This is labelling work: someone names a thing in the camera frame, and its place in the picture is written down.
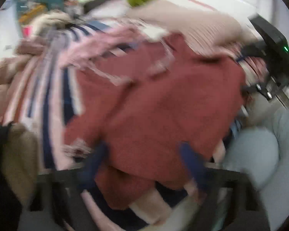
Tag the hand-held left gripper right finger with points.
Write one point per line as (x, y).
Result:
(193, 166)

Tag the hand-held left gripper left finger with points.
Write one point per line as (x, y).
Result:
(92, 166)

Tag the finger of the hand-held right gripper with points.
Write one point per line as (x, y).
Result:
(260, 89)
(252, 49)

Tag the red long-sleeved top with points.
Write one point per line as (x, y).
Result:
(159, 115)

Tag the white bed headboard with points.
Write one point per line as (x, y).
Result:
(231, 0)

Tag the pink ribbed pillow cloth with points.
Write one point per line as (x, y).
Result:
(195, 28)

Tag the light grey-blue garment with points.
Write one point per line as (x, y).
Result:
(255, 154)

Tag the tan cloth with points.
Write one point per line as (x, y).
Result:
(20, 158)

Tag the striped plush blanket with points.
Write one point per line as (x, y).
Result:
(53, 81)

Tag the pink quilt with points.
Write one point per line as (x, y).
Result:
(2, 81)

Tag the bright pink box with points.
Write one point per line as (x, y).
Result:
(27, 31)

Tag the cream bedding pile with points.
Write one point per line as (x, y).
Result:
(53, 21)

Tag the yellow shelf unit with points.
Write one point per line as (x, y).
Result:
(31, 13)

